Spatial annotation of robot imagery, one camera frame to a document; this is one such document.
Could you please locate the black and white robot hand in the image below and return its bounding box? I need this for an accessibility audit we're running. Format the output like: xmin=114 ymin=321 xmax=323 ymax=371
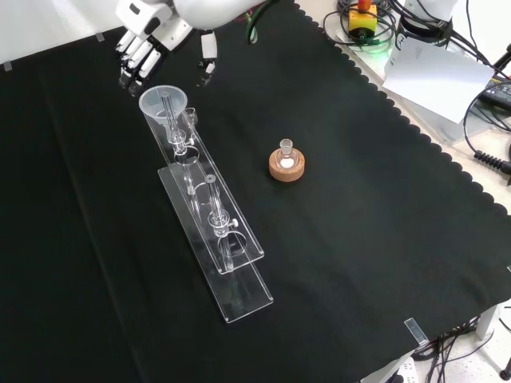
xmin=114 ymin=0 xmax=219 ymax=97

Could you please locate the translucent plastic funnel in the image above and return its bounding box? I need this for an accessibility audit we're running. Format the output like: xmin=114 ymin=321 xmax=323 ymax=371
xmin=137 ymin=84 xmax=189 ymax=131

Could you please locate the clear acrylic funnel stand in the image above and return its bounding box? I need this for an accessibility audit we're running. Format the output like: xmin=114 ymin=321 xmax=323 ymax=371
xmin=141 ymin=85 xmax=275 ymax=325

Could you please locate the clear round-bottom glass flask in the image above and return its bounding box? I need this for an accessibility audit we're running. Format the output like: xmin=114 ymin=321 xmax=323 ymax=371
xmin=278 ymin=138 xmax=299 ymax=169

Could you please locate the yellow stop button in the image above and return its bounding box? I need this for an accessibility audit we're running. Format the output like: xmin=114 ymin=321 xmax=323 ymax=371
xmin=347 ymin=0 xmax=378 ymax=40

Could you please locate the white and black device base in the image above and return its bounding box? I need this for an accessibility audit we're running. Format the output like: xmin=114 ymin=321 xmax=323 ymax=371
xmin=398 ymin=0 xmax=458 ymax=41

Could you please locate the pale board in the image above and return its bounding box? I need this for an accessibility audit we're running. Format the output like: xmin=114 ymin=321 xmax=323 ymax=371
xmin=382 ymin=35 xmax=502 ymax=125

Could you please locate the black cloth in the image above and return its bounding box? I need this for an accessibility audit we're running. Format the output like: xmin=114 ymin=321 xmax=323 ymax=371
xmin=0 ymin=0 xmax=511 ymax=383

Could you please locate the black box with yellow label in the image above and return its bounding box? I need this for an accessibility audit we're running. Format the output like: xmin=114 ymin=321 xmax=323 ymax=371
xmin=477 ymin=74 xmax=511 ymax=109

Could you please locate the white power strip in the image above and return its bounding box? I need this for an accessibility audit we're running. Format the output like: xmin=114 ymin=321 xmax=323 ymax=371
xmin=389 ymin=356 xmax=419 ymax=383

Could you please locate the green cable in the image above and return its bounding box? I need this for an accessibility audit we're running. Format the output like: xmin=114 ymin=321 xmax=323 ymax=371
xmin=244 ymin=0 xmax=281 ymax=45

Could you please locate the cork ring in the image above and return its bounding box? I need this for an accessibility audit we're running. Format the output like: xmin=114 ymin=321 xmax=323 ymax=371
xmin=267 ymin=147 xmax=307 ymax=184

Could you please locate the black coiled cable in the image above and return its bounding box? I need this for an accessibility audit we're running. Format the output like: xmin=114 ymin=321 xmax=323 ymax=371
xmin=461 ymin=90 xmax=511 ymax=176

